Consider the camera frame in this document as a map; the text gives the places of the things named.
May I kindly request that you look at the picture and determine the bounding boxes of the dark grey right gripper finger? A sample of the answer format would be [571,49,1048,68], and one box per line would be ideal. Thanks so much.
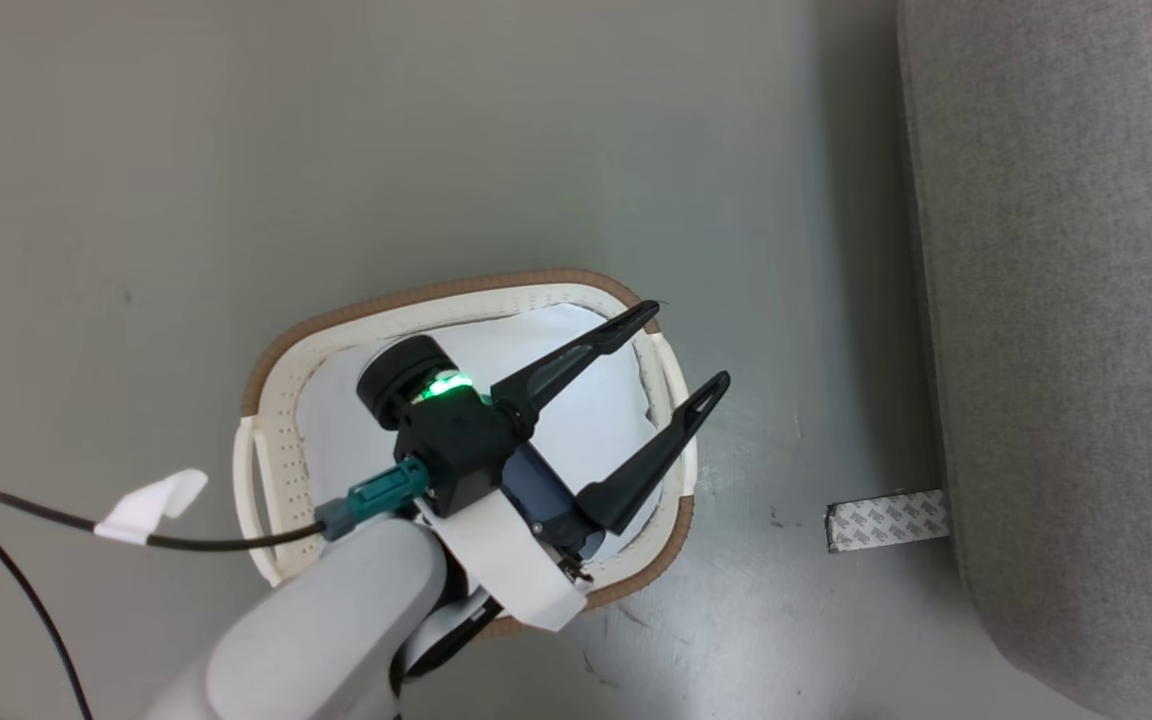
[574,371,732,535]
[489,300,661,439]

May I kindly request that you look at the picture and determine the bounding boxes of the white tape label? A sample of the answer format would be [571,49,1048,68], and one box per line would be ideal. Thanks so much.
[94,468,209,546]

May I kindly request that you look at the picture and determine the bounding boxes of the green cable connector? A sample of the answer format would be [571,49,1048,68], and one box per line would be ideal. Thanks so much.
[321,458,432,541]

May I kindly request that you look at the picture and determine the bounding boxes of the grey patterned tape strip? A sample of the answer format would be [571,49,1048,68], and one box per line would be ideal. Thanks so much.
[824,488,952,554]

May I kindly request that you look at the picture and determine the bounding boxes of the white laundry basket brown rim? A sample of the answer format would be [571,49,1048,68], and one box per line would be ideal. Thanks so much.
[232,268,699,641]

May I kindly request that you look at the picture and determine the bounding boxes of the black round cylinder module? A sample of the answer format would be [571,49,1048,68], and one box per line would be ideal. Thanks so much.
[356,335,462,431]

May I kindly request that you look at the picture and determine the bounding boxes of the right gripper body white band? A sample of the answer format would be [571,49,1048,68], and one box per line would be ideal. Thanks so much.
[414,443,607,633]

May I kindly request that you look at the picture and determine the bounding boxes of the thin black cable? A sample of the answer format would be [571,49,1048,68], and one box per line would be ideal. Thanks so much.
[0,490,329,720]

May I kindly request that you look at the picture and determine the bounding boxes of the white cloth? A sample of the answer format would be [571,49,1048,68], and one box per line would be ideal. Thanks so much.
[301,303,662,521]

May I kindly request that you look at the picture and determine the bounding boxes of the grey fabric sofa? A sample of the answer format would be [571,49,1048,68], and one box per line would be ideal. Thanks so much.
[896,0,1152,720]

